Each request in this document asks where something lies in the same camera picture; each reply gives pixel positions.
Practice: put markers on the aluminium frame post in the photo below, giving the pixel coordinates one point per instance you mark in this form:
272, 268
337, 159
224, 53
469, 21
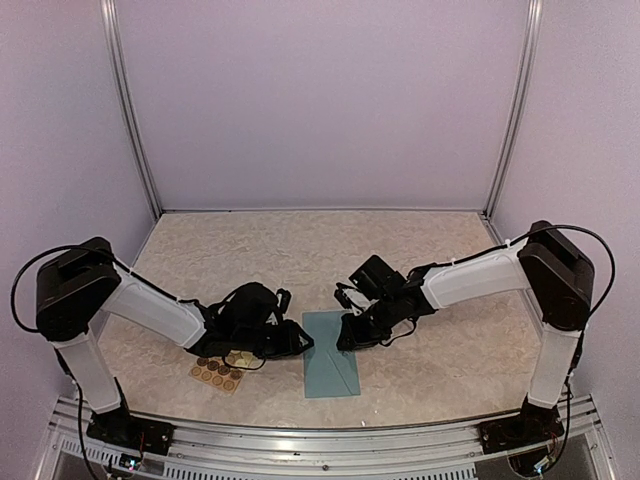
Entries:
517, 108
115, 49

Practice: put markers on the round sticker seal sheet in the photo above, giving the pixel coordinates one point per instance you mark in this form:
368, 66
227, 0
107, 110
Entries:
224, 374

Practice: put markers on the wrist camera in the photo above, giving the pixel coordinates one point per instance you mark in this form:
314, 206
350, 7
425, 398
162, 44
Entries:
374, 280
284, 299

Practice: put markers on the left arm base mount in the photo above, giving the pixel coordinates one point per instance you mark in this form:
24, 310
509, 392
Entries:
121, 428

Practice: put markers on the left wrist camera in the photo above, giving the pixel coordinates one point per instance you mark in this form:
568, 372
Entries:
284, 299

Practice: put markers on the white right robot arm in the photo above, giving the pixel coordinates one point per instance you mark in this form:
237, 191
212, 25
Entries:
542, 261

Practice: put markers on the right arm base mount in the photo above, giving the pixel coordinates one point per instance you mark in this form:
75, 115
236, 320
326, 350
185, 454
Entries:
531, 425

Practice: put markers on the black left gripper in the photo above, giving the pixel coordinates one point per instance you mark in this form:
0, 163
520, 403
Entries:
290, 340

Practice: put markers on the left aluminium frame post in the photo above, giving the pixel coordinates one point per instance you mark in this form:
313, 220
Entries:
115, 49

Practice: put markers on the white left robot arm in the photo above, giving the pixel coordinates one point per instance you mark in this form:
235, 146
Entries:
74, 283

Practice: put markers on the aluminium front rail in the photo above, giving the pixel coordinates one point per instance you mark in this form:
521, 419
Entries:
444, 450

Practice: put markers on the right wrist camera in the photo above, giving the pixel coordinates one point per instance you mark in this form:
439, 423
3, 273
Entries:
374, 280

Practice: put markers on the teal blue envelope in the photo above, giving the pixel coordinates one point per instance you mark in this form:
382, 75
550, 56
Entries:
328, 372

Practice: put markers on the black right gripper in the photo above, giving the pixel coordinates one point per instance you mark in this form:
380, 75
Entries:
354, 338

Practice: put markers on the right aluminium frame post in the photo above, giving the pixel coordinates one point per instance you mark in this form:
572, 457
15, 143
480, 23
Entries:
517, 108

